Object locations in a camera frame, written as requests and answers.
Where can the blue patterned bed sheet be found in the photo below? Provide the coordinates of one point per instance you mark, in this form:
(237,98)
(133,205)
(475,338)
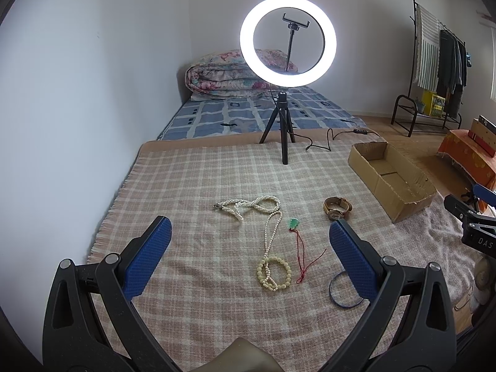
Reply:
(240,115)

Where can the yellow box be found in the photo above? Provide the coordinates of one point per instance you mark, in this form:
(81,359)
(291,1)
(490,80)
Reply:
(434,104)

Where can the red strap wristwatch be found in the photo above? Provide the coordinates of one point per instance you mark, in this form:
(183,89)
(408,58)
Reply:
(336,208)

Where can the striped hanging towel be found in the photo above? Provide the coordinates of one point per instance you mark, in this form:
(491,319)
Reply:
(427,50)

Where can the brown cardboard box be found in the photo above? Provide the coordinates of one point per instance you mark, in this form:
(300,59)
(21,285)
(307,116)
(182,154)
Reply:
(401,187)

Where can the dark blue bangle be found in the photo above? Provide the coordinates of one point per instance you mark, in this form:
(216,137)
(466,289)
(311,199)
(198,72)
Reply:
(342,292)

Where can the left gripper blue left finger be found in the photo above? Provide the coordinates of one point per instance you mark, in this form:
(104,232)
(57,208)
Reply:
(91,323)

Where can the dark hanging clothes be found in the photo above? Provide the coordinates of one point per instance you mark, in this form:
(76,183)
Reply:
(452,72)

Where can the white ring light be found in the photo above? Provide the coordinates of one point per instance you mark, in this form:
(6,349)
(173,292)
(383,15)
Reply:
(247,46)

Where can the black tripod stand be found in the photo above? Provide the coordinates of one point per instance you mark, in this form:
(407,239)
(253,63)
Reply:
(281,112)

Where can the black clothes rack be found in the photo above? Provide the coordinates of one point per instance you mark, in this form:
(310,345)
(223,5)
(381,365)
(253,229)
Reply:
(408,109)

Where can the folded floral quilt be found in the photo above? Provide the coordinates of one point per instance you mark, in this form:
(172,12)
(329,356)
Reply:
(224,75)

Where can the orange cloth covered table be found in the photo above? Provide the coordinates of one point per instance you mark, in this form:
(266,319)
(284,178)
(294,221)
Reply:
(470,156)

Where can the pink plaid blanket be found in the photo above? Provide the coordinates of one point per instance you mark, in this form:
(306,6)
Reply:
(250,254)

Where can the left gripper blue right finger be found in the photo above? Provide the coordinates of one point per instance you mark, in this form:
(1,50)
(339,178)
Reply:
(408,324)

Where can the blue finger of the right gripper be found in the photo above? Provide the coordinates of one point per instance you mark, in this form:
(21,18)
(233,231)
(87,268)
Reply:
(465,213)
(483,193)

